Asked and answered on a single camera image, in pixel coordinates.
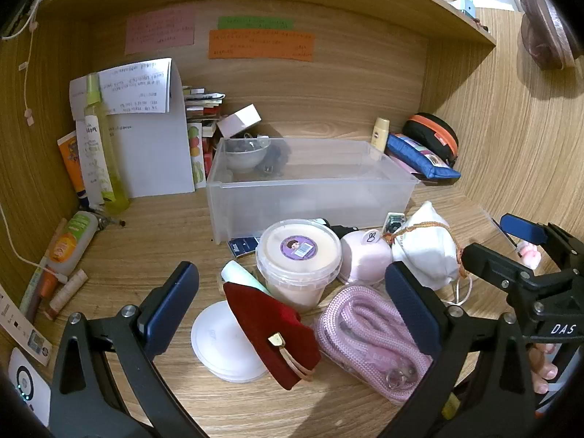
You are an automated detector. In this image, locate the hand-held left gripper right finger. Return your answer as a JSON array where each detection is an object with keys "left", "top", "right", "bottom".
[{"left": 379, "top": 261, "right": 537, "bottom": 438}]

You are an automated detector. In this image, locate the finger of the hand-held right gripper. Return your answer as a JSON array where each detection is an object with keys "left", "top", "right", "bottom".
[
  {"left": 499, "top": 214, "right": 584, "bottom": 274},
  {"left": 463, "top": 243, "right": 543, "bottom": 302}
]

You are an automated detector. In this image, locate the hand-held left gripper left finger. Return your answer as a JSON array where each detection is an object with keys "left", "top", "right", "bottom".
[{"left": 48, "top": 261, "right": 201, "bottom": 438}]

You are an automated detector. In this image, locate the small pink white toy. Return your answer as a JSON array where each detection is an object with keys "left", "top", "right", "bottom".
[{"left": 515, "top": 243, "right": 541, "bottom": 270}]

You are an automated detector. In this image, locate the white round disc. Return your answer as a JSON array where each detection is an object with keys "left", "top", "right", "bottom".
[{"left": 191, "top": 301, "right": 270, "bottom": 383}]

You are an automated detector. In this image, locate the pink rope strap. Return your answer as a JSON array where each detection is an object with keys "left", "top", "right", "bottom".
[{"left": 315, "top": 285, "right": 433, "bottom": 404}]

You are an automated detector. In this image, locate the pink round case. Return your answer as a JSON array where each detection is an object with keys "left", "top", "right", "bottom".
[{"left": 337, "top": 229, "right": 394, "bottom": 286}]

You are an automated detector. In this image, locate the mint green tube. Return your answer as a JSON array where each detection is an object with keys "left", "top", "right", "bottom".
[{"left": 221, "top": 260, "right": 270, "bottom": 295}]

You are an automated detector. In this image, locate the small picture card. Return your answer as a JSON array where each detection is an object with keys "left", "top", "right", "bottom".
[{"left": 382, "top": 212, "right": 406, "bottom": 238}]

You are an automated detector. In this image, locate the red velvet pouch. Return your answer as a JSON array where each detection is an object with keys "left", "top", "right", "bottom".
[{"left": 223, "top": 281, "right": 321, "bottom": 391}]

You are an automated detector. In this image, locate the blue staple box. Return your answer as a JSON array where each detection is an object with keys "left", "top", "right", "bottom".
[{"left": 228, "top": 236, "right": 262, "bottom": 257}]

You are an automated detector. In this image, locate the round tub with purple label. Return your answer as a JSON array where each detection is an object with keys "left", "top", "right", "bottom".
[{"left": 255, "top": 219, "right": 343, "bottom": 313}]

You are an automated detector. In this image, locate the clear plastic storage box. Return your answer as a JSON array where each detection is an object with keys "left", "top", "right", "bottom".
[{"left": 205, "top": 137, "right": 420, "bottom": 243}]

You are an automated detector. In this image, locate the wooden desktop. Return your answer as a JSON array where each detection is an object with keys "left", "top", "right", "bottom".
[{"left": 0, "top": 182, "right": 566, "bottom": 438}]

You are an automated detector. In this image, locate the person's right hand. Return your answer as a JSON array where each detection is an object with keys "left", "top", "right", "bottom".
[{"left": 528, "top": 343, "right": 561, "bottom": 396}]

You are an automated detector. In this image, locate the white face mask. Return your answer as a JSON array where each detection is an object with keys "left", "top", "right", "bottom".
[{"left": 391, "top": 201, "right": 473, "bottom": 304}]

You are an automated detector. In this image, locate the beige lip balm tube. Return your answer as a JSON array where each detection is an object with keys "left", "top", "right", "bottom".
[{"left": 43, "top": 268, "right": 88, "bottom": 320}]

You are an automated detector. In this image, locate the white bottle with orange label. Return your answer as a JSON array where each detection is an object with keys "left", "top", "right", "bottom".
[{"left": 46, "top": 211, "right": 100, "bottom": 277}]

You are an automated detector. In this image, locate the blue pencil case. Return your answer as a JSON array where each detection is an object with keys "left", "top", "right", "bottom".
[{"left": 385, "top": 134, "right": 461, "bottom": 180}]

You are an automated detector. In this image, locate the pink book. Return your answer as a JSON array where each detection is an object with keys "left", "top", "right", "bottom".
[{"left": 388, "top": 153, "right": 443, "bottom": 187}]

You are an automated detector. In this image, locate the orange marker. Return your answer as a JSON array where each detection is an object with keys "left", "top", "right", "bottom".
[{"left": 36, "top": 265, "right": 60, "bottom": 302}]

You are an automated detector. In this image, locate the black and orange round case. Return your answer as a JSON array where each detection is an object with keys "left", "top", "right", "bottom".
[{"left": 402, "top": 112, "right": 459, "bottom": 167}]

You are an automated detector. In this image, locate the green pen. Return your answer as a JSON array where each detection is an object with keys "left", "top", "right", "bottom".
[{"left": 19, "top": 260, "right": 49, "bottom": 324}]

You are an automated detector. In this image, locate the yellow-green spray bottle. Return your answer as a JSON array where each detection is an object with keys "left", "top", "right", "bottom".
[{"left": 83, "top": 73, "right": 131, "bottom": 214}]

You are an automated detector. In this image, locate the white paper box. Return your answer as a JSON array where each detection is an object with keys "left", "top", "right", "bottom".
[{"left": 107, "top": 100, "right": 196, "bottom": 199}]

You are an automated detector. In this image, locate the fruit print card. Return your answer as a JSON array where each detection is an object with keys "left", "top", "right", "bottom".
[{"left": 187, "top": 121, "right": 208, "bottom": 190}]

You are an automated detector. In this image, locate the small beige bottle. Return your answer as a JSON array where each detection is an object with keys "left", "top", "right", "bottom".
[{"left": 369, "top": 117, "right": 391, "bottom": 152}]

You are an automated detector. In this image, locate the orange tube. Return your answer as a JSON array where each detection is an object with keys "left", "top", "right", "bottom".
[{"left": 57, "top": 130, "right": 92, "bottom": 208}]

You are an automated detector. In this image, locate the dark grey object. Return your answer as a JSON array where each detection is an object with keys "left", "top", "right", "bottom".
[{"left": 258, "top": 139, "right": 293, "bottom": 176}]

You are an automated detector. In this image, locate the pale pink box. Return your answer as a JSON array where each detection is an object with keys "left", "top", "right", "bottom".
[{"left": 216, "top": 104, "right": 263, "bottom": 140}]

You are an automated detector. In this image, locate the brown round object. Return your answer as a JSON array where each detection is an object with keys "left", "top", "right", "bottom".
[{"left": 520, "top": 0, "right": 576, "bottom": 71}]

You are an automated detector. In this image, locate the stack of booklets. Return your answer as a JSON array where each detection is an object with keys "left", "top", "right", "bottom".
[{"left": 182, "top": 84, "right": 226, "bottom": 147}]

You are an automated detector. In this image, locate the white printed paper sheet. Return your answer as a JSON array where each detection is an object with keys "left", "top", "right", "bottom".
[{"left": 68, "top": 58, "right": 173, "bottom": 122}]

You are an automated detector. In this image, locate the orange sticky note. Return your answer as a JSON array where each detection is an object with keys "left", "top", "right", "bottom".
[{"left": 208, "top": 30, "right": 315, "bottom": 62}]

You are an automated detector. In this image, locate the pink sticky note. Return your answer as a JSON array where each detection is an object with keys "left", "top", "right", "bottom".
[{"left": 124, "top": 7, "right": 197, "bottom": 55}]

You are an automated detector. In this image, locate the green sticky note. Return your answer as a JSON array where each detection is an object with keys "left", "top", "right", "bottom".
[{"left": 217, "top": 16, "right": 294, "bottom": 31}]

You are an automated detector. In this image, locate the white device with ring light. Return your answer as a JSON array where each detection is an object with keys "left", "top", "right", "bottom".
[{"left": 7, "top": 347, "right": 52, "bottom": 427}]

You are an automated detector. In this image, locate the white cable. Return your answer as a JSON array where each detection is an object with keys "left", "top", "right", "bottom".
[{"left": 0, "top": 0, "right": 69, "bottom": 284}]

